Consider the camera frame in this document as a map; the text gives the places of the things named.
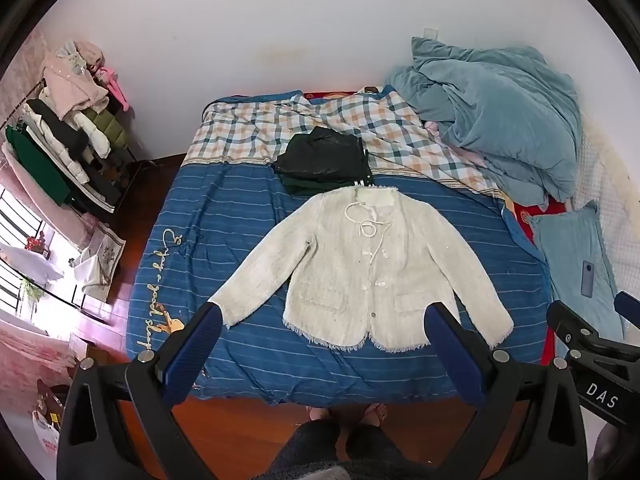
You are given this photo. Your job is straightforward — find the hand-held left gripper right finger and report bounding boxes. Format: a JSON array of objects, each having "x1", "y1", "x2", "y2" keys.
[{"x1": 424, "y1": 302, "x2": 588, "y2": 480}]

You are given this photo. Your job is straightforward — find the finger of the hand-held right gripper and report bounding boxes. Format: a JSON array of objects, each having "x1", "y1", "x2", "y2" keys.
[
  {"x1": 546, "y1": 300, "x2": 602, "y2": 357},
  {"x1": 614, "y1": 291, "x2": 640, "y2": 317}
]

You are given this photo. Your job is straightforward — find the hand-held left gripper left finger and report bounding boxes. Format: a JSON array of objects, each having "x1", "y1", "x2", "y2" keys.
[{"x1": 57, "y1": 302, "x2": 223, "y2": 480}]

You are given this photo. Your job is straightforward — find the white tweed jacket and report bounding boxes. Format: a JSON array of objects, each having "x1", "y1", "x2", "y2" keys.
[{"x1": 207, "y1": 186, "x2": 515, "y2": 353}]

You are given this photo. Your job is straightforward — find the black metal clothes rack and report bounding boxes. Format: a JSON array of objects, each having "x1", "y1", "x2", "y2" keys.
[{"x1": 0, "y1": 72, "x2": 162, "y2": 213}]

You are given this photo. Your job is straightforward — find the grey smartphone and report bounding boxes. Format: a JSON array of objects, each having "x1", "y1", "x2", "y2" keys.
[{"x1": 580, "y1": 261, "x2": 599, "y2": 297}]

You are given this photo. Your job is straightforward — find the blue-grey pillow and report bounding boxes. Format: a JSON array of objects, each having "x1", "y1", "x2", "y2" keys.
[{"x1": 527, "y1": 200, "x2": 627, "y2": 342}]

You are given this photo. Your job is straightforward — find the person's right foot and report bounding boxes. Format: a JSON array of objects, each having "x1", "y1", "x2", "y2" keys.
[{"x1": 361, "y1": 404, "x2": 389, "y2": 428}]

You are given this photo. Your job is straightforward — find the floral print cushion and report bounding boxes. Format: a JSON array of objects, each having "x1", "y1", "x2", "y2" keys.
[{"x1": 77, "y1": 220, "x2": 127, "y2": 307}]

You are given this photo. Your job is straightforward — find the blue striped plaid bedspread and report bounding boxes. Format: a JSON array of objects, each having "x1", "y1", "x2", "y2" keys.
[{"x1": 125, "y1": 89, "x2": 556, "y2": 406}]

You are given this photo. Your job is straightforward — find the person's grey trouser legs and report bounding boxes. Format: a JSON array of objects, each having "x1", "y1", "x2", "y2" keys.
[{"x1": 264, "y1": 419, "x2": 437, "y2": 480}]

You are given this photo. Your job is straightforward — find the pink floral cloth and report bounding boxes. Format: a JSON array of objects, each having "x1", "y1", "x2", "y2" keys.
[{"x1": 0, "y1": 310, "x2": 77, "y2": 378}]

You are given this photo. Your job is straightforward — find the white plastic bag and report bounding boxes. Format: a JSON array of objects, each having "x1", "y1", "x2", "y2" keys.
[{"x1": 31, "y1": 385, "x2": 67, "y2": 457}]

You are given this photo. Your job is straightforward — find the dark green folded garment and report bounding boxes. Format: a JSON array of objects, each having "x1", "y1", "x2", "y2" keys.
[{"x1": 277, "y1": 152, "x2": 375, "y2": 197}]

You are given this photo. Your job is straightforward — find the red potted flowers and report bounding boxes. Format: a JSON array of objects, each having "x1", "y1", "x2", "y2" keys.
[{"x1": 24, "y1": 234, "x2": 49, "y2": 262}]

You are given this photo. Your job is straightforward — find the black window railing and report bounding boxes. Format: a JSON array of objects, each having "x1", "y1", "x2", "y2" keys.
[{"x1": 0, "y1": 187, "x2": 78, "y2": 313}]

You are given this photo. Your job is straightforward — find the black shiny folded garment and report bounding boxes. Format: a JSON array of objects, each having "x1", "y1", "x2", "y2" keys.
[{"x1": 275, "y1": 126, "x2": 369, "y2": 187}]

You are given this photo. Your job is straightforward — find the white puffer coat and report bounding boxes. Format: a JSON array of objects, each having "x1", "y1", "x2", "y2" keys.
[{"x1": 22, "y1": 85, "x2": 115, "y2": 187}]

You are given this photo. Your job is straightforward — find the blue-grey quilt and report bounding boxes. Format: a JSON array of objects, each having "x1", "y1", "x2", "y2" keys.
[{"x1": 384, "y1": 36, "x2": 584, "y2": 207}]

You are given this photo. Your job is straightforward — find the olive green puffer jacket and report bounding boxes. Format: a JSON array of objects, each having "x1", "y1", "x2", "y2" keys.
[{"x1": 82, "y1": 104, "x2": 132, "y2": 155}]

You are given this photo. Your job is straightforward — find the dark green hanging garment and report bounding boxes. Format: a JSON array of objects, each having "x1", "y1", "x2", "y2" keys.
[{"x1": 5, "y1": 124, "x2": 72, "y2": 207}]

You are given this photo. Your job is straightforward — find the black hanging garment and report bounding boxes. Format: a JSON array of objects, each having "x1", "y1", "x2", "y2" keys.
[{"x1": 26, "y1": 98, "x2": 92, "y2": 162}]

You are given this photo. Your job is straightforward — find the pink plush toy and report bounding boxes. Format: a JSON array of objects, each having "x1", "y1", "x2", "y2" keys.
[{"x1": 96, "y1": 66, "x2": 132, "y2": 111}]

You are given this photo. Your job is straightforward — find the pink fleece coat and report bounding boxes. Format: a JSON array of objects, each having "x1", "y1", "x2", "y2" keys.
[{"x1": 39, "y1": 40, "x2": 109, "y2": 122}]

